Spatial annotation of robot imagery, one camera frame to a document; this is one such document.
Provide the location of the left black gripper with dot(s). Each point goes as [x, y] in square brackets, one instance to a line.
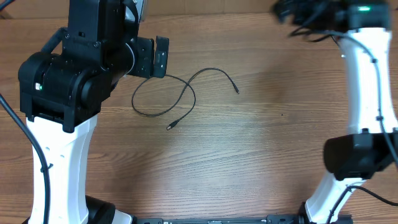
[144, 48]

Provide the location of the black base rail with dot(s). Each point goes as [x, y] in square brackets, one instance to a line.
[214, 221]

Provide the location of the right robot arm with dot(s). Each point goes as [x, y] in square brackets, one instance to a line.
[362, 31]

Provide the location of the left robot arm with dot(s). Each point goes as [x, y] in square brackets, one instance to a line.
[62, 88]

